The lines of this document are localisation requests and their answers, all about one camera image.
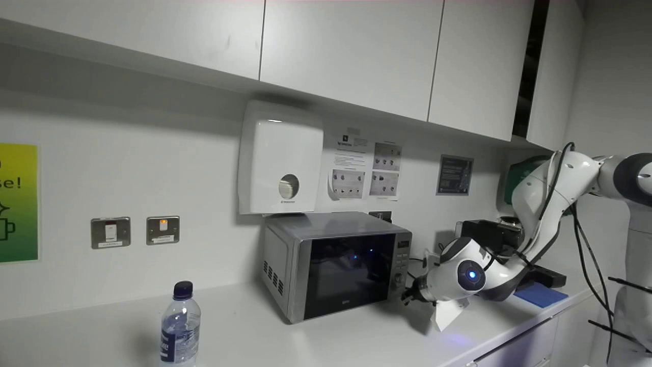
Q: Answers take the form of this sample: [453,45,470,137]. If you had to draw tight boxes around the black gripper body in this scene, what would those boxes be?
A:
[401,274,432,306]

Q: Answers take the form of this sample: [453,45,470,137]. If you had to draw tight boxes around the silver microwave oven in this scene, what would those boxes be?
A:
[262,212,411,324]

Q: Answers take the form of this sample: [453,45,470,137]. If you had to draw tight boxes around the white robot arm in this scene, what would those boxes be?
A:
[401,150,652,367]

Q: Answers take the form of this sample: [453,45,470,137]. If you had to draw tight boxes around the dark framed christmas poster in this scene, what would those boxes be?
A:
[439,155,474,196]

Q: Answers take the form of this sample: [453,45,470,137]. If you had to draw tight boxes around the blue cloth mat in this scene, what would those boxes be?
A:
[515,283,567,307]

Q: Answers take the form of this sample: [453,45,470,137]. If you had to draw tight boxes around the white instruction sheets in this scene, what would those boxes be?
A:
[327,129,401,199]

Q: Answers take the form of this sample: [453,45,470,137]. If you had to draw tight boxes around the white paper towel dispenser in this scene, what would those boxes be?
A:
[236,99,325,213]

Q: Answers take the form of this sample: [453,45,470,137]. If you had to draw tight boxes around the white upper cabinets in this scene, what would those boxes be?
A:
[0,0,584,149]

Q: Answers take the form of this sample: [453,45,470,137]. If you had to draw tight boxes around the clear plastic water bottle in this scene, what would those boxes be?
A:
[159,280,203,367]

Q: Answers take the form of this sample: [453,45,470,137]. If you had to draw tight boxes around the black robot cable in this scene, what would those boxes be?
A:
[543,141,652,355]

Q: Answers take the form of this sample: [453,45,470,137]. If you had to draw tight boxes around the right silver wall switch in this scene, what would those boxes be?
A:
[147,216,180,244]

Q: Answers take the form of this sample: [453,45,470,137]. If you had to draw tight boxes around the silver wall switch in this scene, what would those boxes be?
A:
[90,216,131,248]
[147,216,180,244]

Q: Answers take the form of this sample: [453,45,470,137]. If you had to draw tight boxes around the left silver wall switch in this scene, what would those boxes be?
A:
[90,216,131,248]

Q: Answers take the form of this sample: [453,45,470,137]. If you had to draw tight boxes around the yellow green wall sign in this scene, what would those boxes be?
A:
[0,143,40,263]

